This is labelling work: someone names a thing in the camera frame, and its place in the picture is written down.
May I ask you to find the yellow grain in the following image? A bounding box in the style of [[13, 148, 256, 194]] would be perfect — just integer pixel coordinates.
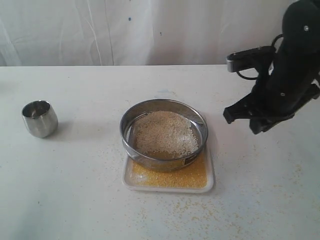
[[132, 111, 207, 189]]

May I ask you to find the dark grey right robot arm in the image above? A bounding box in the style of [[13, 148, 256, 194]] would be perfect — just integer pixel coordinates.
[[223, 0, 320, 135]]

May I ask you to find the stainless steel cup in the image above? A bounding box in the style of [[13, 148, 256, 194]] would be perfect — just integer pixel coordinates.
[[21, 100, 59, 138]]

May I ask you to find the round stainless steel sieve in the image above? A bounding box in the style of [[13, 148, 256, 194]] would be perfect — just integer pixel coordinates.
[[119, 99, 209, 172]]

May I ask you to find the white square plastic tray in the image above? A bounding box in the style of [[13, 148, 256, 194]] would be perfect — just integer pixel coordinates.
[[122, 148, 216, 194]]

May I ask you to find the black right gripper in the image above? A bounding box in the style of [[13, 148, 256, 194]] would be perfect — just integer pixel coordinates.
[[223, 39, 320, 135]]

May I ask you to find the white backdrop curtain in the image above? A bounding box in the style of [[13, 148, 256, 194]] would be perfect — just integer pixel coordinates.
[[0, 0, 290, 66]]

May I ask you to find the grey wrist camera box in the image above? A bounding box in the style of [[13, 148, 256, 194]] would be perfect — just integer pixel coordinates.
[[226, 45, 276, 73]]

